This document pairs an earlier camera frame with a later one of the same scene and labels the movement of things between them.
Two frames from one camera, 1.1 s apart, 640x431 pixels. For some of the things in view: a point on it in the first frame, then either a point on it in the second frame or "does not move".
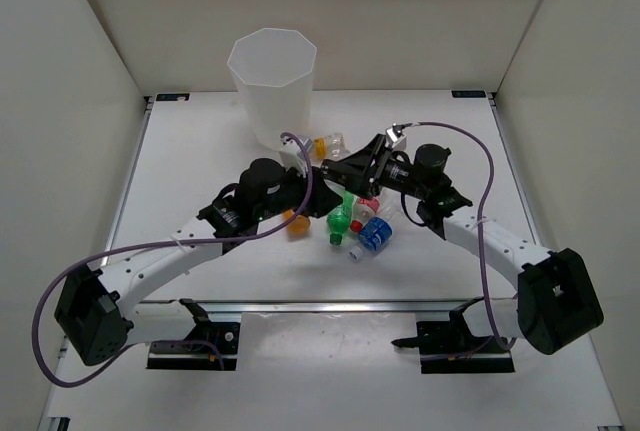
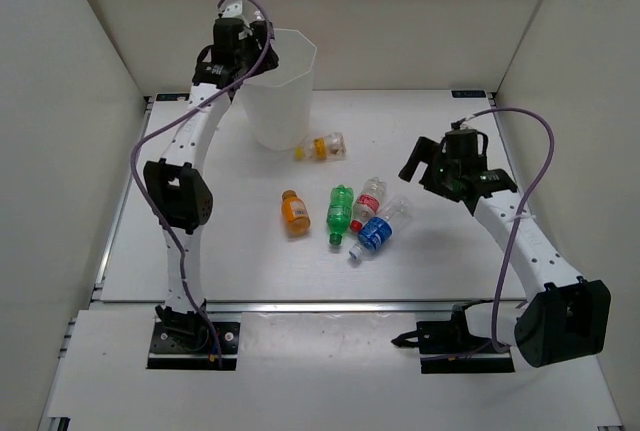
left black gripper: [322, 200] → [270, 61]
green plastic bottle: [339, 219] does not move
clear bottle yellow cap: [330, 147] does not move
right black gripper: [359, 168] → [430, 153]
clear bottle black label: [335, 187] → [258, 16]
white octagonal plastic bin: [275, 68] does not move
